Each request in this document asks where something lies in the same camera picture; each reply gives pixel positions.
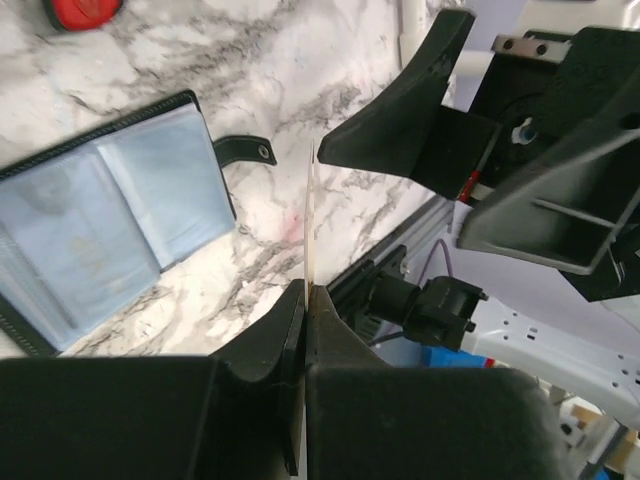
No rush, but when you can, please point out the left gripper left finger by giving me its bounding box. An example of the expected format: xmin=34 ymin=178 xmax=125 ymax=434
xmin=1 ymin=280 xmax=305 ymax=479

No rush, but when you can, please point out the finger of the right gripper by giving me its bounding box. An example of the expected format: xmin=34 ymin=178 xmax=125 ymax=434
xmin=317 ymin=9 xmax=500 ymax=200

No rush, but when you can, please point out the aluminium extrusion rail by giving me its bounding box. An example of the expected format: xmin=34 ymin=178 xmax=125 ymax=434
xmin=328 ymin=196 xmax=454 ymax=307

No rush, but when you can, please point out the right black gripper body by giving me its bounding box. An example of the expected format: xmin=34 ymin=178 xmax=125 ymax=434
xmin=457 ymin=26 xmax=639 ymax=302

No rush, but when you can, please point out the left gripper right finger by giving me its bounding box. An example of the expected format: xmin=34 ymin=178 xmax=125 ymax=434
xmin=306 ymin=287 xmax=565 ymax=479

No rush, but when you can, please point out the black leather card holder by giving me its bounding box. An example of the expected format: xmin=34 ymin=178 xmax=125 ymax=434
xmin=1 ymin=90 xmax=276 ymax=357

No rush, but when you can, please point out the white credit card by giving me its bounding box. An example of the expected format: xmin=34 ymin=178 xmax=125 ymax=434
xmin=301 ymin=138 xmax=321 ymax=480

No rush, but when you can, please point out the red black utility knife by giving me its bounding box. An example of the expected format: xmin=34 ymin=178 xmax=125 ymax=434
xmin=41 ymin=0 xmax=125 ymax=32

